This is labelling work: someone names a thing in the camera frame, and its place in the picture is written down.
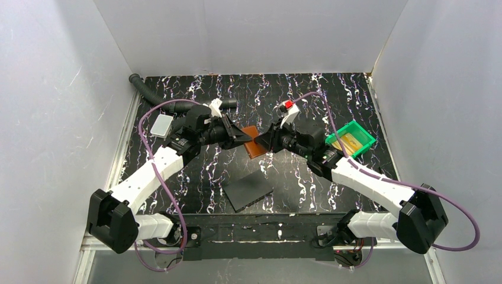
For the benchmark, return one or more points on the black foam block front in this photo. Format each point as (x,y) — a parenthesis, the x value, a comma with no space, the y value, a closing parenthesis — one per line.
(248,190)

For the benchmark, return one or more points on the white plastic box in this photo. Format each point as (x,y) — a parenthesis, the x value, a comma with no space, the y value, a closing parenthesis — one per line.
(162,126)

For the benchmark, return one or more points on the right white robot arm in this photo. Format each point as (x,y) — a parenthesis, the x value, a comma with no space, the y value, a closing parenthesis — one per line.
(413,217)

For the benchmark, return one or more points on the brown leather card holder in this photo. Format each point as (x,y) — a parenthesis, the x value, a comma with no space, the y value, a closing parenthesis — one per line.
(253,149)

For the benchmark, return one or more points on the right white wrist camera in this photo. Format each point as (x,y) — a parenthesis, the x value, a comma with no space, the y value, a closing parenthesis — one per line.
(289,112)

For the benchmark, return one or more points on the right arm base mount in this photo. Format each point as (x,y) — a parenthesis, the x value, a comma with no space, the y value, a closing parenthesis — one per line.
(349,252)

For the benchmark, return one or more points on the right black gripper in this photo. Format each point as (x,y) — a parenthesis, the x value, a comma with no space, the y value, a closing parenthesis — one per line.
(277,134)

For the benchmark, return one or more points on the green plastic card tray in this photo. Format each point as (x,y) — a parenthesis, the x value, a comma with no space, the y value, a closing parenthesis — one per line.
(361,134)

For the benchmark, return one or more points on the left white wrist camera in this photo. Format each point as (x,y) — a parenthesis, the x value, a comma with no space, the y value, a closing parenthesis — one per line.
(214,106)

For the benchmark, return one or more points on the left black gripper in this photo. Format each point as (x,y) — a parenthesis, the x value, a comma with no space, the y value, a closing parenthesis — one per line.
(224,128)

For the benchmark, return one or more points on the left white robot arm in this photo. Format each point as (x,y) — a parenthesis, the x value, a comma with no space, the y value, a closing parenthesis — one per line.
(113,216)

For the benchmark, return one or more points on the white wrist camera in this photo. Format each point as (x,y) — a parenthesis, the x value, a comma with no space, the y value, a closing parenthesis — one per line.
(214,106)
(289,112)

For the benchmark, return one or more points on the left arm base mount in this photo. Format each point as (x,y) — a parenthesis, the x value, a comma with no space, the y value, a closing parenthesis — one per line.
(173,241)

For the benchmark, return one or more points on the cards in green tray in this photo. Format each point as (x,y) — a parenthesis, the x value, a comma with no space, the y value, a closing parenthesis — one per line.
(351,143)

